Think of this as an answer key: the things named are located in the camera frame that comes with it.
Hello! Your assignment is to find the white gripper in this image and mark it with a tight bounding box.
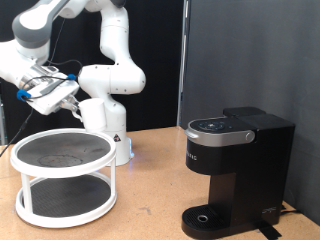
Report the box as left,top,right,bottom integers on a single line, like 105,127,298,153
26,78,80,116

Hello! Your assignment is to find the silver Keurig lid handle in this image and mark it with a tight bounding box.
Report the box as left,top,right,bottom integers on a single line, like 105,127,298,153
184,127,257,148

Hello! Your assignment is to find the black camera cable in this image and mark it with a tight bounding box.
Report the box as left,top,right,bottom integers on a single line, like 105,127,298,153
0,59,84,159

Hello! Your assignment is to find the black Keurig coffee machine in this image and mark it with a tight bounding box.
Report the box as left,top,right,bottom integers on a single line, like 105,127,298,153
181,106,296,240

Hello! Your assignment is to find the white two-tier turntable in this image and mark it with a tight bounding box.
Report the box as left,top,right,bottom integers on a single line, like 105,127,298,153
9,127,118,229

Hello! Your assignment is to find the black Keurig power cord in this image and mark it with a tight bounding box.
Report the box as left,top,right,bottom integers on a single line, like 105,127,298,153
279,203,303,216

